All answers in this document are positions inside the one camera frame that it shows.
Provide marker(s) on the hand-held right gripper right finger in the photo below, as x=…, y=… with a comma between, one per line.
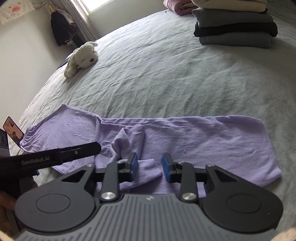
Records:
x=167, y=168

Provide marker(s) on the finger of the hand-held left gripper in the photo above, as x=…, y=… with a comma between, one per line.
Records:
x=78, y=151

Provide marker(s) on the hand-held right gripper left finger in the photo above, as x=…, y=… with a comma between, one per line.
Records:
x=134, y=166

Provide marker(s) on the purple long-sleeved shirt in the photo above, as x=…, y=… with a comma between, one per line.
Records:
x=196, y=139

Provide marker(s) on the dark hanging clothes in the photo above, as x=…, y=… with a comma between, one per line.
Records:
x=60, y=27

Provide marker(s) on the smartphone with lit screen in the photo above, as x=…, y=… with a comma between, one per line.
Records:
x=12, y=131

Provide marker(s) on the white plush dog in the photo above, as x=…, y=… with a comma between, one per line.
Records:
x=81, y=58

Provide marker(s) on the grey patterned curtain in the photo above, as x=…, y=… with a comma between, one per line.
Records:
x=81, y=20

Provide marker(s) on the grey folded knit garment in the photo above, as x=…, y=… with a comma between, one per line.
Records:
x=235, y=39

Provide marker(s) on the black folded garment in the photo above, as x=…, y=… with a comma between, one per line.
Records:
x=235, y=29

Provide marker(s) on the pink folded quilt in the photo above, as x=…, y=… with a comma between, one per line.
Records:
x=178, y=7

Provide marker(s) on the dark grey folded garment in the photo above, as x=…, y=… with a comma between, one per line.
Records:
x=231, y=17

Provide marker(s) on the white wall hanging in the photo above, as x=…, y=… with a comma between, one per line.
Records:
x=16, y=10

